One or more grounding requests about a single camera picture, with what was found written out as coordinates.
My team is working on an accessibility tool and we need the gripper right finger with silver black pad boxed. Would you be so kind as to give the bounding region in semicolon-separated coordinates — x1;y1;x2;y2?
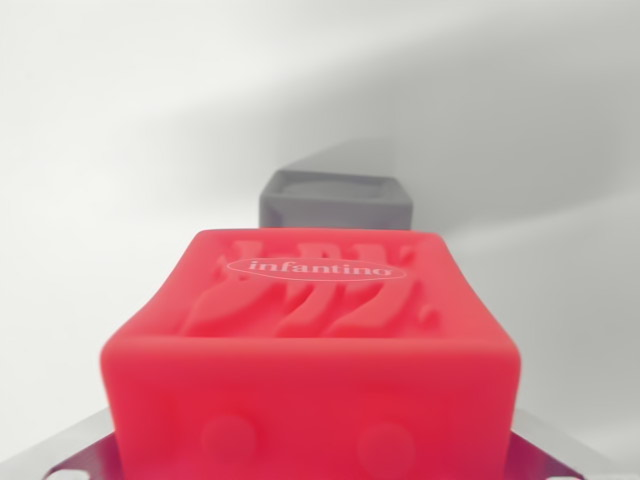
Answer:
507;415;640;480

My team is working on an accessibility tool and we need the gripper left finger with silver black pad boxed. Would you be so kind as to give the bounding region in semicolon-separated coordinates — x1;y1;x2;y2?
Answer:
0;405;122;480

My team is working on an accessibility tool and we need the red soft infantino cube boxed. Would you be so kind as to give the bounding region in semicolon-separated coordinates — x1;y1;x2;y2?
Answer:
98;227;524;480

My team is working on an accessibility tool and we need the grey soft cube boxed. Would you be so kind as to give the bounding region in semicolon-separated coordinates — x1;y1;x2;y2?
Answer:
258;168;415;234

